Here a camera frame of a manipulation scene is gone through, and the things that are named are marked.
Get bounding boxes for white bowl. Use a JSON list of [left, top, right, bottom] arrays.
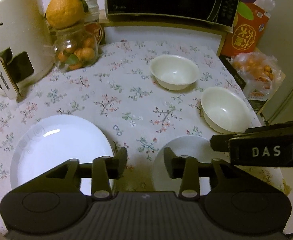
[[152, 135, 229, 193]]

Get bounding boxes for white plate with swirls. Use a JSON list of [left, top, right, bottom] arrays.
[[10, 115, 113, 189]]

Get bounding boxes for cream bowl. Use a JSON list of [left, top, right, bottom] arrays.
[[150, 54, 200, 91], [201, 87, 251, 134]]

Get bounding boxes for plastic bag of kumquats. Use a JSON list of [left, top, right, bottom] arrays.
[[231, 51, 285, 101]]

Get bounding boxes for floral tablecloth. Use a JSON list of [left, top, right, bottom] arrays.
[[0, 40, 292, 235]]

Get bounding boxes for glass jar of oranges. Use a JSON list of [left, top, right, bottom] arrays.
[[53, 21, 99, 73]]

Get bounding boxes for red gift box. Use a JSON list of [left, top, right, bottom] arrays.
[[221, 0, 270, 57]]

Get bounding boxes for white air fryer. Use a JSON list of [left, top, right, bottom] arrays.
[[0, 0, 54, 99]]

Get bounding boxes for stacked white cups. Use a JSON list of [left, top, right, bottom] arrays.
[[85, 0, 99, 24]]

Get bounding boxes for black microwave oven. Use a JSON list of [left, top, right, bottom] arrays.
[[103, 0, 245, 28]]

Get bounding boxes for large pomelo with leaves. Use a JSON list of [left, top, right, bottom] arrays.
[[46, 0, 88, 29]]

